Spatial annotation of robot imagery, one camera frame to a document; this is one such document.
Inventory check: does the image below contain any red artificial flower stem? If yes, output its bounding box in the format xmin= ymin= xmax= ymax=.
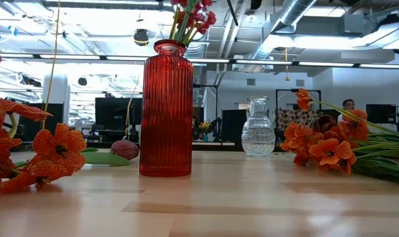
xmin=169 ymin=0 xmax=187 ymax=42

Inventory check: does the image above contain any red artificial flower bunch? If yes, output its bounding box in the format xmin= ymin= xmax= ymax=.
xmin=184 ymin=0 xmax=217 ymax=47

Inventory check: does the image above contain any small-bloom orange flower spray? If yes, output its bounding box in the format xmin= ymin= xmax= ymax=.
xmin=294 ymin=88 xmax=399 ymax=141

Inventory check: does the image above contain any orange artificial flower bunch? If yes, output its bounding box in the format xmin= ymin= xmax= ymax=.
xmin=280 ymin=108 xmax=399 ymax=186

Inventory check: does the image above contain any orange veined-petal flower bunch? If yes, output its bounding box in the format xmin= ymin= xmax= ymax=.
xmin=0 ymin=45 xmax=88 ymax=195

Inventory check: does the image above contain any yellow bouquet in blue vase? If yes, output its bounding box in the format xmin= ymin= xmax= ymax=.
xmin=198 ymin=120 xmax=213 ymax=142

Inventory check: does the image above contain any red ribbed glass vase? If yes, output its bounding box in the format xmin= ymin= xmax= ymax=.
xmin=139 ymin=39 xmax=195 ymax=178

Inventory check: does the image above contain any clear glass vase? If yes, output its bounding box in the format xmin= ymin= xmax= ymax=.
xmin=240 ymin=95 xmax=277 ymax=157

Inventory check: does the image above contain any black cabinet panel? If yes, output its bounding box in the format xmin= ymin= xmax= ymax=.
xmin=221 ymin=109 xmax=248 ymax=145

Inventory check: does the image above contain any black computer monitor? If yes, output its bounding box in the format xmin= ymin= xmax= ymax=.
xmin=94 ymin=97 xmax=144 ymax=131

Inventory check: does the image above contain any patterned brown white panel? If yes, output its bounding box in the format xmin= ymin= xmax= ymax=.
xmin=277 ymin=108 xmax=319 ymax=132

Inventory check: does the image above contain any long ceiling light strip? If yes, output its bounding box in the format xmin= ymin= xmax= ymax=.
xmin=0 ymin=52 xmax=399 ymax=70

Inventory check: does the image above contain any black partition panel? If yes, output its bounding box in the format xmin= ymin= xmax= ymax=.
xmin=17 ymin=103 xmax=65 ymax=142

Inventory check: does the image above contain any person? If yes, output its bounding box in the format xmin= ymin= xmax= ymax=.
xmin=341 ymin=98 xmax=356 ymax=115

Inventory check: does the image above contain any thin pale hanging cable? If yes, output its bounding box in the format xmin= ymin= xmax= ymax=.
xmin=125 ymin=77 xmax=141 ymax=138

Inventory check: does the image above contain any black metal frame stand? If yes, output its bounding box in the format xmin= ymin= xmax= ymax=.
xmin=275 ymin=88 xmax=322 ymax=132

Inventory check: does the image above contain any silver ventilation duct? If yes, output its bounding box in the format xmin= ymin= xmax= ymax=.
xmin=245 ymin=0 xmax=319 ymax=73

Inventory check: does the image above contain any yellow hanging cable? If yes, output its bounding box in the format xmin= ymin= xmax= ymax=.
xmin=41 ymin=0 xmax=62 ymax=131

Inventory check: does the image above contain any small black wall monitor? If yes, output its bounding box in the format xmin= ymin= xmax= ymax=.
xmin=365 ymin=103 xmax=397 ymax=124

